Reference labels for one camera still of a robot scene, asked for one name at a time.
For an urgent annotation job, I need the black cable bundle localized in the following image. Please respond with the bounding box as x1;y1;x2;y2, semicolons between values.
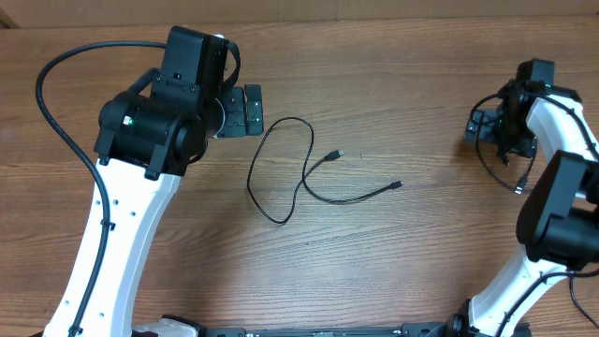
568;275;599;329

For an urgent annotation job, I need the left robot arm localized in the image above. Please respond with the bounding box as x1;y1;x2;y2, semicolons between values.
44;26;264;336

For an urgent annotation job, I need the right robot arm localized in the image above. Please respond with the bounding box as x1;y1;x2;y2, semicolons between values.
430;58;598;336

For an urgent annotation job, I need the right camera cable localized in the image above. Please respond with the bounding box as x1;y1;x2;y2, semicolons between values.
495;91;599;337

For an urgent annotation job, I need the camera cable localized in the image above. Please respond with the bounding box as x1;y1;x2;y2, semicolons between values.
495;91;599;337
35;40;168;337

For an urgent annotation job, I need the left camera cable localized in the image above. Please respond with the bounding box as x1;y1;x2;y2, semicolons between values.
35;40;168;337

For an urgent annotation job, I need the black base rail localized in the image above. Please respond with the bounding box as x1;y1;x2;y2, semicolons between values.
130;314;533;337

